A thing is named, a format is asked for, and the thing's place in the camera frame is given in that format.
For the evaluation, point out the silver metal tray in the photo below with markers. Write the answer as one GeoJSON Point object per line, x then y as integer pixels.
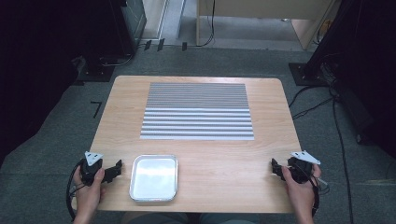
{"type": "Point", "coordinates": [154, 178]}

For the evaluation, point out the black stand base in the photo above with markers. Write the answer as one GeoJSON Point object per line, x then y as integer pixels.
{"type": "Point", "coordinates": [96, 70]}
{"type": "Point", "coordinates": [303, 74]}

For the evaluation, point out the light wooden desk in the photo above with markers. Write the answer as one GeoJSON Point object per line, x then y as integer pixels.
{"type": "Point", "coordinates": [264, 9]}

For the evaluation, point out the person's left hand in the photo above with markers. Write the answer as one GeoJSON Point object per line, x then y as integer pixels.
{"type": "Point", "coordinates": [88, 194]}

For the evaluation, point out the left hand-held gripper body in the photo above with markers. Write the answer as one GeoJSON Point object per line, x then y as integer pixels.
{"type": "Point", "coordinates": [90, 168]}

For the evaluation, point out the grey white striped mat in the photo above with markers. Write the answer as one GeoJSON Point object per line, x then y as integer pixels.
{"type": "Point", "coordinates": [197, 111]}

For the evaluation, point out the dark equipment cabinet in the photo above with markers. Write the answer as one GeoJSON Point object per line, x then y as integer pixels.
{"type": "Point", "coordinates": [132, 25]}

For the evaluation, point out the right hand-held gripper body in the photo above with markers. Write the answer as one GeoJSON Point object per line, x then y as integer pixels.
{"type": "Point", "coordinates": [299, 170]}

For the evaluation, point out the person's right hand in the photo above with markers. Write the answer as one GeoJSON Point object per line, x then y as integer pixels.
{"type": "Point", "coordinates": [299, 193]}

